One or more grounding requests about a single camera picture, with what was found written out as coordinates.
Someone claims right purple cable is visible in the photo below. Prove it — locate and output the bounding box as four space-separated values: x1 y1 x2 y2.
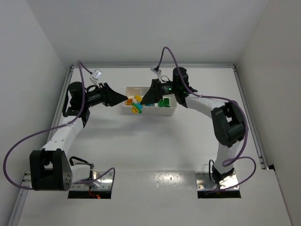
157 46 257 194

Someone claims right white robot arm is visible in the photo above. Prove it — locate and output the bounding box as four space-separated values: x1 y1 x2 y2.
141 67 248 183

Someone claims yellow curved lego brick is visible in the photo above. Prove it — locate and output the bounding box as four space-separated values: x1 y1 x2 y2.
126 98 133 105

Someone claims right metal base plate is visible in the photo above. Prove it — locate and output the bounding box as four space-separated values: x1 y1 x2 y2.
196 171 241 193

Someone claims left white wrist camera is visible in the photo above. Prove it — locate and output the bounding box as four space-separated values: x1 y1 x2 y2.
90 69 102 85

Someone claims yellow face lego piece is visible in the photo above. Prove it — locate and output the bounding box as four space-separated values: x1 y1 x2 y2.
132 106 139 114

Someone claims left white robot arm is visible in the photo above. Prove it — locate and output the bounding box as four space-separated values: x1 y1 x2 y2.
29 82 127 191

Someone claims white three-compartment tray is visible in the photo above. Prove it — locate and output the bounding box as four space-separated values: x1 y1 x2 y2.
122 86 178 116

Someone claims yellow arch lego brick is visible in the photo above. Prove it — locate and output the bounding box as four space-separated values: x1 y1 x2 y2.
134 95 142 103

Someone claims green rectangular lego brick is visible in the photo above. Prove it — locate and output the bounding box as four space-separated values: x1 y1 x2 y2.
158 100 165 107

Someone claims metal base plate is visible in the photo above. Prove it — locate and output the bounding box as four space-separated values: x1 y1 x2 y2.
196 171 241 193
70 170 114 192

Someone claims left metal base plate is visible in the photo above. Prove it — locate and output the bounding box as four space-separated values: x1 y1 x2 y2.
70 170 114 192

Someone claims small green lego brick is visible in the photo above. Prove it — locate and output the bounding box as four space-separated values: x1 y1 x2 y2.
163 98 170 107

